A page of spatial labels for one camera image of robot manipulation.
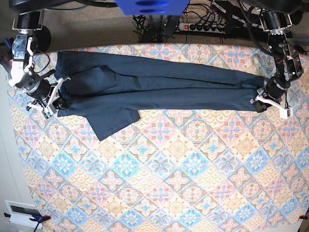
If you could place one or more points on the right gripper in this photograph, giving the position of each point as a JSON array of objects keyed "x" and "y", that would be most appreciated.
[{"x": 45, "y": 95}]

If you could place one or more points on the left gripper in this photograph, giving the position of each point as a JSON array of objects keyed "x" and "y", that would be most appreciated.
[{"x": 270, "y": 94}]

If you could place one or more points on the dark blue t-shirt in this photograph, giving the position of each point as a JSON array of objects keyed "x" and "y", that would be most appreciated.
[{"x": 109, "y": 90}]

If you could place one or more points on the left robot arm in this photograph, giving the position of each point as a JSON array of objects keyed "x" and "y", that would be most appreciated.
[{"x": 287, "y": 61}]

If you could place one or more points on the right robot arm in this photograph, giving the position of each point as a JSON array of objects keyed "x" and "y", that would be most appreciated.
[{"x": 24, "y": 47}]

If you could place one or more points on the black round stool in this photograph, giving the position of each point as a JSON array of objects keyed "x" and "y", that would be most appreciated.
[{"x": 44, "y": 38}]

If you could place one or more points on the patterned tablecloth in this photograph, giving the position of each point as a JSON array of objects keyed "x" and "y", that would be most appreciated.
[{"x": 172, "y": 171}]

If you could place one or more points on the upper left table clamp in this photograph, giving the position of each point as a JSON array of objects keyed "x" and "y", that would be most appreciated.
[{"x": 6, "y": 55}]

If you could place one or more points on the table clamp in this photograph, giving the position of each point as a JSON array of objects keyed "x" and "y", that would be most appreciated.
[
  {"x": 6, "y": 55},
  {"x": 39, "y": 218},
  {"x": 303, "y": 217}
]

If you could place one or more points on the white power strip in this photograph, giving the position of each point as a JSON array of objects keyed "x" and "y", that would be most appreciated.
[{"x": 191, "y": 27}]

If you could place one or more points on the lower left table clamp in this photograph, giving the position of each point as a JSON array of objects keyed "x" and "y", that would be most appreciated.
[{"x": 39, "y": 218}]

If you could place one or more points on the lower right table clamp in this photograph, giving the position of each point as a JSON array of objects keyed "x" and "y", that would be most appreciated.
[{"x": 303, "y": 217}]

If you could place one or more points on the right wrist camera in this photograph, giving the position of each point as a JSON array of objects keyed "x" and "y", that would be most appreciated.
[{"x": 48, "y": 113}]

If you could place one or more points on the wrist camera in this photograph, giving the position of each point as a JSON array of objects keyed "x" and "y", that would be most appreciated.
[
  {"x": 285, "y": 113},
  {"x": 48, "y": 113}
]

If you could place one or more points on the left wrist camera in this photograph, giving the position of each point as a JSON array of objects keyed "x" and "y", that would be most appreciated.
[{"x": 285, "y": 113}]

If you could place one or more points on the white wall outlet box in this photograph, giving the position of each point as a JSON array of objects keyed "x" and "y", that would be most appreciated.
[{"x": 20, "y": 213}]

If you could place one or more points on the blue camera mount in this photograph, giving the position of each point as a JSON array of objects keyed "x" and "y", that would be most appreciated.
[{"x": 152, "y": 7}]

